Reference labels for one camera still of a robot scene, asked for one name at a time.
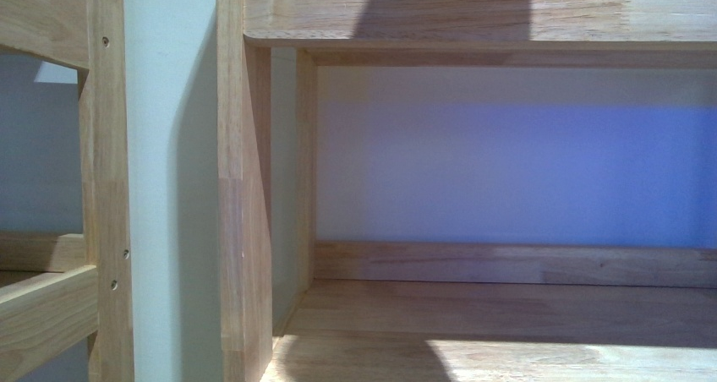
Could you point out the wooden shelf unit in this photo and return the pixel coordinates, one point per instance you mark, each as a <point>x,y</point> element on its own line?
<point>467,139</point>

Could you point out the wooden rack on left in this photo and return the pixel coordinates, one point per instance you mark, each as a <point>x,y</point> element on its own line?
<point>61,289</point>

